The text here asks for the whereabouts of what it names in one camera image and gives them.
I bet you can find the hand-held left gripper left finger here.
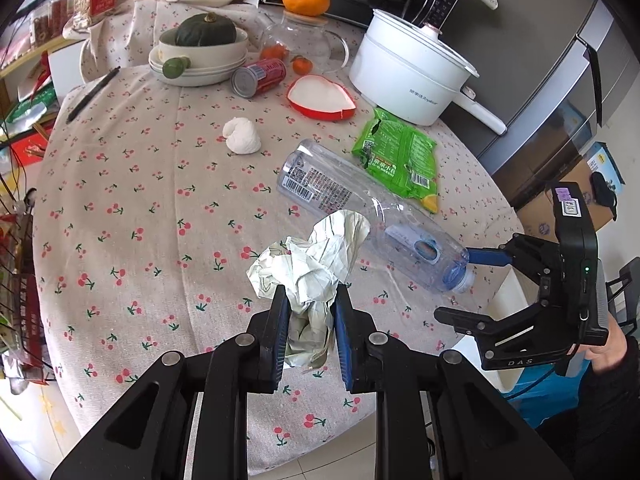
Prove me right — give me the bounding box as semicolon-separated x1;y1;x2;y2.
50;284;292;480

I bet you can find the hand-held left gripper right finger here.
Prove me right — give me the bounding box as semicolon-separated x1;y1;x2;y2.
333;283;576;480

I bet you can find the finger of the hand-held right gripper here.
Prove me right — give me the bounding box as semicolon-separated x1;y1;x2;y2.
466;233;564;307
433;300;577;372

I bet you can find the pale paper wrapper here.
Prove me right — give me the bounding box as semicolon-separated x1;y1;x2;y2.
246;209;372;372

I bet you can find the clear plastic bottle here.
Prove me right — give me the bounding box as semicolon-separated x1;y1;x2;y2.
276;138;475;295

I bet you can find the person's right forearm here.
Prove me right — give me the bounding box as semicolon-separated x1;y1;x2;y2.
537;335;640;480

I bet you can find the person's right hand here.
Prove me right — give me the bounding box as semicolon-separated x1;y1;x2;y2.
581;329;627;377

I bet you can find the grey chair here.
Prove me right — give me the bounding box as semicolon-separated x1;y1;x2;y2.
606;257;640;342

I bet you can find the brown cardboard box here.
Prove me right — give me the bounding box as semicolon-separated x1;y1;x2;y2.
514;164;617;242

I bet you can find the blue plastic bag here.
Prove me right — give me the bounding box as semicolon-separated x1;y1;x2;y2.
509;354;587;429

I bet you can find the blue printed box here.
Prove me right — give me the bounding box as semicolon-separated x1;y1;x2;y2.
581;140;627;197

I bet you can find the green snack packet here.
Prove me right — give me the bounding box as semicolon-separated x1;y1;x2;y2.
351;107;441;214

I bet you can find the grey refrigerator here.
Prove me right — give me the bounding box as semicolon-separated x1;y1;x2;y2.
474;0;640;207

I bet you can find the cherry print tablecloth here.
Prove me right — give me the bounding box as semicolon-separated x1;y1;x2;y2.
31;0;519;476

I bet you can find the white electric cooking pot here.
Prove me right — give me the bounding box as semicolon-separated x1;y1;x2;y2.
348;8;509;136

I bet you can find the white crumpled tissue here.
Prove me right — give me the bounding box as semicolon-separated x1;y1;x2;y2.
222;117;263;155

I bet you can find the red heart-shaped dish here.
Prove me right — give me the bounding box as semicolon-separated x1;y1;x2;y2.
286;73;357;122

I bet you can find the red drink can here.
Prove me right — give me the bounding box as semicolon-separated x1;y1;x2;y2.
230;57;287;99

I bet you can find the glass jar with wooden lid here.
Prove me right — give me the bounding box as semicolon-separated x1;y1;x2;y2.
259;10;350;75

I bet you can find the stack of white bowls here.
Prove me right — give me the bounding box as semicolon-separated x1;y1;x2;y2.
148;26;250;87

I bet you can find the small green lime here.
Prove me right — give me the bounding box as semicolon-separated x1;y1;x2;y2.
162;55;192;81

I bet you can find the black pen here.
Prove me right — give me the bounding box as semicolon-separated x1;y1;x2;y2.
66;66;122;124

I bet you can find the green pumpkin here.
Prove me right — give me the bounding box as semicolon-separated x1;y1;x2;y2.
173;12;238;48

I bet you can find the wooden shelf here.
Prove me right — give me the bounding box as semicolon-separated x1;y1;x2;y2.
0;35;67;82

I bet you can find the glass jar of red snacks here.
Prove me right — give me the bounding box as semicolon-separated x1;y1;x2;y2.
29;0;76;47

